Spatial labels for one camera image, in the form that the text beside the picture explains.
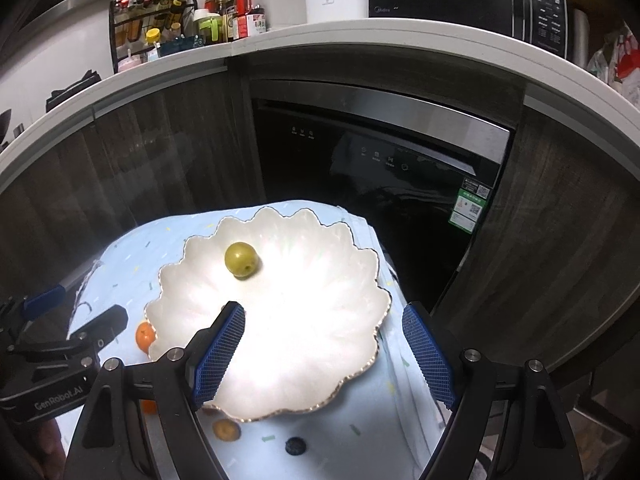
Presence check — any dark sauce bottle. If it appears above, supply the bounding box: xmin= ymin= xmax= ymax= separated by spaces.
xmin=222 ymin=0 xmax=240 ymax=42

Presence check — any dark wood cabinet door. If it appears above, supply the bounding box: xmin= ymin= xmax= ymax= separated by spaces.
xmin=435 ymin=105 xmax=640 ymax=376
xmin=0 ymin=67 xmax=266 ymax=341

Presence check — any green label sticker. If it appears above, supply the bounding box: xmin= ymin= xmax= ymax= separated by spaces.
xmin=447 ymin=187 xmax=493 ymax=226

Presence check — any white scalloped plate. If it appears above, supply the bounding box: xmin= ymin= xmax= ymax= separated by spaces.
xmin=144 ymin=206 xmax=392 ymax=422

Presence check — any teal box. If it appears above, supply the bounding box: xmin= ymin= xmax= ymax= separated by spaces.
xmin=159 ymin=35 xmax=206 ymax=56

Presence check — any red and white box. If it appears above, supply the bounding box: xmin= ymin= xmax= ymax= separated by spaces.
xmin=236 ymin=12 xmax=267 ymax=38

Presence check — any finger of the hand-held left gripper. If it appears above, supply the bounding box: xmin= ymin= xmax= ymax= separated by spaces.
xmin=0 ymin=284 xmax=67 ymax=336
xmin=65 ymin=304 xmax=129 ymax=356

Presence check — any black wire spice rack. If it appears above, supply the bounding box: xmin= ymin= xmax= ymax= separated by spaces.
xmin=109 ymin=0 xmax=201 ymax=73

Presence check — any green handled container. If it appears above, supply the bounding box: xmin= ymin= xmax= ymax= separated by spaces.
xmin=192 ymin=8 xmax=223 ymax=45

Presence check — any stainless range hood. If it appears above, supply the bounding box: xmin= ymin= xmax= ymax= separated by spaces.
xmin=20 ymin=0 xmax=128 ymax=36

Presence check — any black stove grate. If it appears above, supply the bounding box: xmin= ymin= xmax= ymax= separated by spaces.
xmin=46 ymin=67 xmax=102 ymax=112

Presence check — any black dishwasher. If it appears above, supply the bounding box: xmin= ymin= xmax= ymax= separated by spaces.
xmin=248 ymin=79 xmax=518 ymax=311

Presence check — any white rice cooker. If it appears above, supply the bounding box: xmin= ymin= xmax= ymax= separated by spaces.
xmin=306 ymin=0 xmax=370 ymax=25

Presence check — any small orange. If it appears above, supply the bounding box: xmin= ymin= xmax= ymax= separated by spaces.
xmin=135 ymin=322 xmax=157 ymax=352

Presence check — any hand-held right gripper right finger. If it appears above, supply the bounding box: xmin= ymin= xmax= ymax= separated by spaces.
xmin=401 ymin=302 xmax=585 ymax=480

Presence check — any red and white plastic bag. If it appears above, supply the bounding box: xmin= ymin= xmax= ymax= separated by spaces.
xmin=587 ymin=22 xmax=640 ymax=86

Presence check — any brown-yellow round fruit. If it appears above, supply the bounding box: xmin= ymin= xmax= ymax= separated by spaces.
xmin=212 ymin=419 xmax=242 ymax=442

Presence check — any green round fruit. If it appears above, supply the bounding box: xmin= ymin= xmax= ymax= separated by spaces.
xmin=223 ymin=241 xmax=260 ymax=279

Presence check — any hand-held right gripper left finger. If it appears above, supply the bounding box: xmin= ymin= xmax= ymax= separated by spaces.
xmin=65 ymin=301 xmax=247 ymax=480

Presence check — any light blue printed cloth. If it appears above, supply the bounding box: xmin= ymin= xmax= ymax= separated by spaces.
xmin=67 ymin=202 xmax=451 ymax=480

